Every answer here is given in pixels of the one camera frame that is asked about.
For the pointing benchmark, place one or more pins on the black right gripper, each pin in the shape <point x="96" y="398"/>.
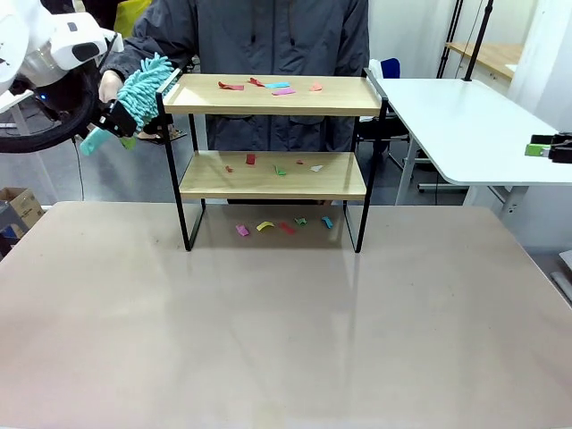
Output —
<point x="563" y="149"/>

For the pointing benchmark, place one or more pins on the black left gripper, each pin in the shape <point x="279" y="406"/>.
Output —
<point x="67" y="100"/>

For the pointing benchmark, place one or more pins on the teal chenille duster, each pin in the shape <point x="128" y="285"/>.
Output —
<point x="138" y="96"/>

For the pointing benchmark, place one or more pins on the person's right forearm gray sleeve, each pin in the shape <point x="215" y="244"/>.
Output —
<point x="129" y="51"/>

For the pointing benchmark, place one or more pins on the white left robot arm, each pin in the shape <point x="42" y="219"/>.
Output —
<point x="27" y="27"/>

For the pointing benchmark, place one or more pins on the person's right hand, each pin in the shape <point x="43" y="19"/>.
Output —
<point x="108" y="86"/>

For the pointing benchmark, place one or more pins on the sandalled feet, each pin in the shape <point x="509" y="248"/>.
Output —
<point x="154" y="136"/>

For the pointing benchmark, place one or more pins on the white side table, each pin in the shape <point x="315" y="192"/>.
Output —
<point x="469" y="125"/>

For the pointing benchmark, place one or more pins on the wooden background desk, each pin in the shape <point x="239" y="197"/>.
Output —
<point x="491" y="56"/>

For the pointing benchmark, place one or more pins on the person in yellow coat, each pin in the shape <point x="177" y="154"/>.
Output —
<point x="129" y="20"/>

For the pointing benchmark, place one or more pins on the large red paper scrap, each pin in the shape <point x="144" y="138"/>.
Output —
<point x="230" y="86"/>

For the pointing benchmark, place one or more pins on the black pole stand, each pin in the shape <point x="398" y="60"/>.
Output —
<point x="479" y="40"/>

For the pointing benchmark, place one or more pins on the cardboard box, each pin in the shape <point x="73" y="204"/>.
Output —
<point x="22" y="205"/>

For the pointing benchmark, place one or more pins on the square red paper scrap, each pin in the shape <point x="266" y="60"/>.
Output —
<point x="250" y="159"/>

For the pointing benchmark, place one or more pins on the black tripod stand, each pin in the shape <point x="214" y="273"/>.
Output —
<point x="450" y="38"/>

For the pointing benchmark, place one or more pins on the curled red paper scrap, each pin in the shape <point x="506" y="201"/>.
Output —
<point x="255" y="82"/>

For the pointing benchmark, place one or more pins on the long blue paper scrap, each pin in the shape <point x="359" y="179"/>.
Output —
<point x="277" y="85"/>

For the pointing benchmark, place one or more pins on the long pink paper scrap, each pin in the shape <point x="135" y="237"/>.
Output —
<point x="284" y="92"/>

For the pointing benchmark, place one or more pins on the blue chair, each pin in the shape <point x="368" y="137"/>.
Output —
<point x="393" y="67"/>

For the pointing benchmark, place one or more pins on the yellow paper scrap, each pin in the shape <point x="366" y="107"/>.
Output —
<point x="265" y="226"/>

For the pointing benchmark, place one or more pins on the person in gray jacket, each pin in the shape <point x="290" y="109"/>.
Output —
<point x="277" y="40"/>

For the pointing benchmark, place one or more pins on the red paper strip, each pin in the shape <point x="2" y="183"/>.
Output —
<point x="287" y="228"/>

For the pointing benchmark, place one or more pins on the salmon paper scrap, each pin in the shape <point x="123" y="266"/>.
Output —
<point x="316" y="87"/>

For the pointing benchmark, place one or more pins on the black frame wooden shelf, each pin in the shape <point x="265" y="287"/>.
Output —
<point x="210" y="179"/>

